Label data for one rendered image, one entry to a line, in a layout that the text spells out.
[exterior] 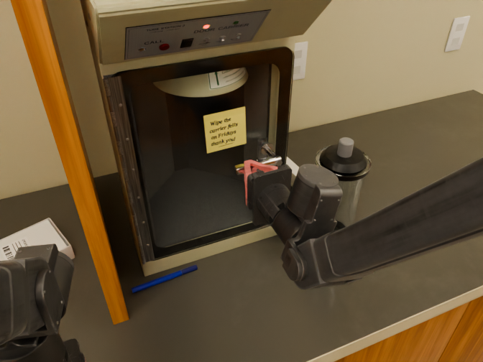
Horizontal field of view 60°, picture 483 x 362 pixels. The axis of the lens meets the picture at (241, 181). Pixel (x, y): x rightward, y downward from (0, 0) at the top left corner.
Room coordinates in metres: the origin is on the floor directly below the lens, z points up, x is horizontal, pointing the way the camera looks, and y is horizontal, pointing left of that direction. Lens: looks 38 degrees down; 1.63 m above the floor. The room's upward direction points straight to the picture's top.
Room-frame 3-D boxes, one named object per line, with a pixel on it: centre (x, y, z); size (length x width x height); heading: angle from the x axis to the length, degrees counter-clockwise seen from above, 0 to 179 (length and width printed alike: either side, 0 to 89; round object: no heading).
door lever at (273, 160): (0.63, -0.03, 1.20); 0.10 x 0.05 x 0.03; 113
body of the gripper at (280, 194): (0.50, -0.06, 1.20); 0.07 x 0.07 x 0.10; 23
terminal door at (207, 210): (0.63, 0.05, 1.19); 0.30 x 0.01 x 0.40; 113
